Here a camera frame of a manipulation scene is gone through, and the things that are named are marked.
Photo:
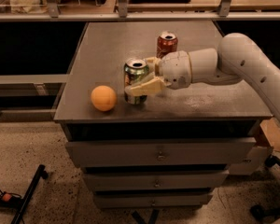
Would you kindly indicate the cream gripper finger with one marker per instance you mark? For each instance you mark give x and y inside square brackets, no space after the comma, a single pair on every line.
[151,84]
[153,64]

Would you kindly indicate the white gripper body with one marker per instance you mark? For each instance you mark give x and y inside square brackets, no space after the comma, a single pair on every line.
[174,69]

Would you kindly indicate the green soda can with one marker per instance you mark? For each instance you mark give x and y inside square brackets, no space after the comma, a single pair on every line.
[134,70]

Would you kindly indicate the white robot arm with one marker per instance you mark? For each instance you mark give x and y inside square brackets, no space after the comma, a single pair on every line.
[237,58]

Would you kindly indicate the red cola can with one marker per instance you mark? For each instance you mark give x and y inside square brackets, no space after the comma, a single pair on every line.
[166,43]

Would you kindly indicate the orange fruit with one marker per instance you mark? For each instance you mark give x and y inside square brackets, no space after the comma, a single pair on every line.
[103,98]

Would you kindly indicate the grey drawer cabinet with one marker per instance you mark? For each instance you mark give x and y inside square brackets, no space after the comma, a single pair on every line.
[172,150]

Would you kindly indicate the cardboard box on floor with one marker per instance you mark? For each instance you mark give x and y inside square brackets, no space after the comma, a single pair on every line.
[268,141]

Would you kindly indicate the black stand with red clamp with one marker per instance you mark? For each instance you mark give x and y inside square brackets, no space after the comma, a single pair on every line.
[20,203]

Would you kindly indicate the metal shelf rail frame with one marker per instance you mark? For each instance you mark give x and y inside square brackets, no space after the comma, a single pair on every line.
[125,10]

